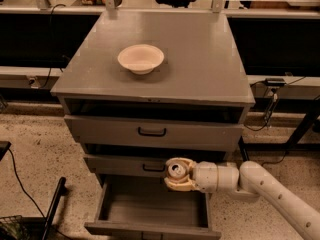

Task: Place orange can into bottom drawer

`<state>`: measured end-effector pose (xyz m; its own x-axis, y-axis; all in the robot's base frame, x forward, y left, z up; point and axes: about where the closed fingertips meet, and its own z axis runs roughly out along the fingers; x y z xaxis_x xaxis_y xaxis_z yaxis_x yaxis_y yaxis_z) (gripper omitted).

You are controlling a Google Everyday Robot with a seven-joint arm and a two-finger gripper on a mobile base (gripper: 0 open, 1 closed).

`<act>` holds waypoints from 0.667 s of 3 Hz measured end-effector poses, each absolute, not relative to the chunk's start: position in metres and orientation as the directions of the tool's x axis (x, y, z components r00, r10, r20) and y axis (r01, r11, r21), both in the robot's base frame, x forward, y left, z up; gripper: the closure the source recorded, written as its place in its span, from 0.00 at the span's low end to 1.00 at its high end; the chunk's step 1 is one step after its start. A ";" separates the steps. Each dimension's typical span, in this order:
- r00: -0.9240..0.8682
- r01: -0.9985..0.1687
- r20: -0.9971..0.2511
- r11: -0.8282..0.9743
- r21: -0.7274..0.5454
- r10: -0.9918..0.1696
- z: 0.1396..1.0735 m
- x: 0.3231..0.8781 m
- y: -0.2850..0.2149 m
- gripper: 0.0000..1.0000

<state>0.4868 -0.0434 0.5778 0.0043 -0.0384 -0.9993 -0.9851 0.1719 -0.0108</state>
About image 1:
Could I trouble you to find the grey top drawer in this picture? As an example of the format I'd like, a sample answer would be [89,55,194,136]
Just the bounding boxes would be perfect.
[64,115,243,151]

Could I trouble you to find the black wire basket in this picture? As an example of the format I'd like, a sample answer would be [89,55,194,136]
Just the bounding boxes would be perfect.
[0,216,30,240]

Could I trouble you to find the black power adapter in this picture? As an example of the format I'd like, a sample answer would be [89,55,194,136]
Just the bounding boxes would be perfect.
[264,78,286,87]

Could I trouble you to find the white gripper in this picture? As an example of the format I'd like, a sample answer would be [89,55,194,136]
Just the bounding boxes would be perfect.
[164,157,239,193]

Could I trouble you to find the orange drink can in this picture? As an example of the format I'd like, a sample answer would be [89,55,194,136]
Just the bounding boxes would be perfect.
[166,162,188,183]

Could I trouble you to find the black table frame right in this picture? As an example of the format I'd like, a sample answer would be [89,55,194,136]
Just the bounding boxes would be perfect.
[238,97,320,161]

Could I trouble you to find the grey open bottom drawer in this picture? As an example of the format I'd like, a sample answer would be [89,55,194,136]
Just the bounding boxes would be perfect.
[85,176,221,240]

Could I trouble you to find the grey middle drawer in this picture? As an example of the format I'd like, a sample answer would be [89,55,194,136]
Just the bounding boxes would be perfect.
[84,154,166,178]

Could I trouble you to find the black metal stand leg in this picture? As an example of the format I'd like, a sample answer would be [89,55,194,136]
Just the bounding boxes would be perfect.
[41,177,66,240]

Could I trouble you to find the white paper bowl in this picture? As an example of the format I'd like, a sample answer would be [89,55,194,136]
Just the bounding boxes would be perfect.
[117,44,164,75]

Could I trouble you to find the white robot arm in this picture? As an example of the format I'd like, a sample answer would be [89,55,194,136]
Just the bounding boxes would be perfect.
[164,157,320,240]

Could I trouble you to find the grey drawer cabinet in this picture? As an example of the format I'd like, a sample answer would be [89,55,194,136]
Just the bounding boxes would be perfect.
[49,9,256,185]

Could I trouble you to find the black hanging cable left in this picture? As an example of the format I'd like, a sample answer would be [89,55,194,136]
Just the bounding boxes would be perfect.
[39,3,66,89]

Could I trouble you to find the black floor cable left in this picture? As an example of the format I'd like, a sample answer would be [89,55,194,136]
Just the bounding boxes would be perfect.
[7,148,73,240]

